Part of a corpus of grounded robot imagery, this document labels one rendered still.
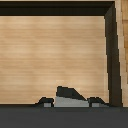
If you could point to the grey milk carton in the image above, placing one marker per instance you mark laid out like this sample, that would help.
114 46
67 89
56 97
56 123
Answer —
68 98

